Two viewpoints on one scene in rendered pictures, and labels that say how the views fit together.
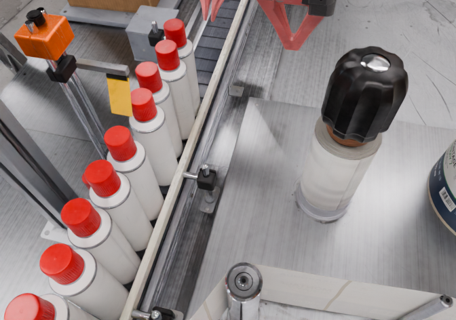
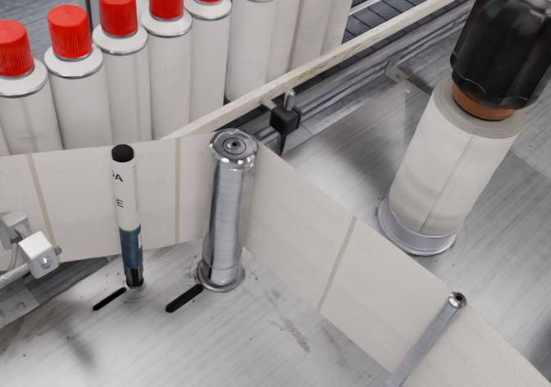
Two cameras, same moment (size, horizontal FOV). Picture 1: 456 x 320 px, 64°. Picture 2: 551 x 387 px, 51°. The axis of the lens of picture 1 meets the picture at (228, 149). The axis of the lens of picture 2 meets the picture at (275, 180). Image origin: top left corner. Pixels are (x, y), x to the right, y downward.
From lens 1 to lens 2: 0.24 m
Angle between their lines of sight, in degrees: 14
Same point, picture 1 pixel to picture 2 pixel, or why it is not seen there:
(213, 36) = (409, 1)
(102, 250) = (116, 68)
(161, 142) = (256, 25)
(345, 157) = (453, 121)
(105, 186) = not seen: outside the picture
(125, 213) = (166, 59)
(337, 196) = (426, 200)
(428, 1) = not seen: outside the picture
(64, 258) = (74, 19)
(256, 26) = not seen: hidden behind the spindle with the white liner
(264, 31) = not seen: hidden behind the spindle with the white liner
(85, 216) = (121, 2)
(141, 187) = (202, 55)
